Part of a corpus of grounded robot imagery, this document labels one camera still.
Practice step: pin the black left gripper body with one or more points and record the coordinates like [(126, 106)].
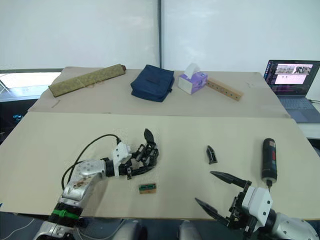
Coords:
[(133, 162)]

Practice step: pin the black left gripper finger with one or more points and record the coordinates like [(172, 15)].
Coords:
[(146, 170), (149, 136)]

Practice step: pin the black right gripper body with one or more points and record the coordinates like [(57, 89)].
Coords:
[(237, 215)]

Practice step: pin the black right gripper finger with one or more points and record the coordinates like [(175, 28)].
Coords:
[(228, 178), (212, 209)]

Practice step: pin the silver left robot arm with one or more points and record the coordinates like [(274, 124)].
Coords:
[(82, 175)]

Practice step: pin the small green brown screw holder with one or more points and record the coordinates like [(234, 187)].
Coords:
[(148, 188)]

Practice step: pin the loose black finger piece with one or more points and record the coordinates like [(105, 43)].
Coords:
[(211, 155)]

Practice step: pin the navy blue zip pouch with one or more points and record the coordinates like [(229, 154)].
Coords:
[(152, 83)]

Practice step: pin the purple white tissue box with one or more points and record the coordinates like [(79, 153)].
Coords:
[(192, 80)]

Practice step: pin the rolled olive fabric mat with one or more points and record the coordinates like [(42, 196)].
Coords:
[(87, 80)]

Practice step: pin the wooden strip with holes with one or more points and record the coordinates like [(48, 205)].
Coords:
[(225, 89)]

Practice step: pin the open grey laptop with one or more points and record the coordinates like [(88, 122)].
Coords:
[(295, 87)]

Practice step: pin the small blue object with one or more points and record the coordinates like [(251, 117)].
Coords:
[(17, 116)]

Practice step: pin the dark side desk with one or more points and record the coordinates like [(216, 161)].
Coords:
[(15, 100)]

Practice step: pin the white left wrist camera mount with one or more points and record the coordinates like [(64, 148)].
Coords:
[(121, 153)]

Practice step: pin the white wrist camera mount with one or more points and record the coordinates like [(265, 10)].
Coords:
[(258, 203), (121, 153)]

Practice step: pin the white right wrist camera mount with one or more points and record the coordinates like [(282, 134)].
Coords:
[(258, 203)]

